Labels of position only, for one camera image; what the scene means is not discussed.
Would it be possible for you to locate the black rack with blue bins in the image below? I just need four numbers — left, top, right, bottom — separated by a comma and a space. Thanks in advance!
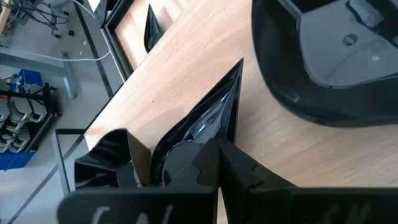
0, 68, 60, 171

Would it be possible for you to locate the black floor cable bundle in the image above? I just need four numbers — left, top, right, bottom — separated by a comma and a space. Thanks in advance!
0, 0, 71, 32

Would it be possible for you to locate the black teardrop plate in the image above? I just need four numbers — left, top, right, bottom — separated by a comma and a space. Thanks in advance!
150, 58, 244, 188

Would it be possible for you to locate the black leaf-shaped plate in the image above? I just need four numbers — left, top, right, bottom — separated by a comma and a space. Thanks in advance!
251, 0, 398, 129
143, 3, 165, 54

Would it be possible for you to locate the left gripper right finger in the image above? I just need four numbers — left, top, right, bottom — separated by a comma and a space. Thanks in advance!
219, 139, 398, 224

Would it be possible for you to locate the white floor cable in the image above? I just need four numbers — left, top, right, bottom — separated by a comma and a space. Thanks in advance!
0, 46, 112, 63

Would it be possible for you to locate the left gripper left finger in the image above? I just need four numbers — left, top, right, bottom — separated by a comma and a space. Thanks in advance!
57, 138, 220, 224

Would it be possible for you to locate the black wavy square plate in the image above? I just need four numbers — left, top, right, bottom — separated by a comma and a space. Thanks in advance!
73, 128, 154, 189

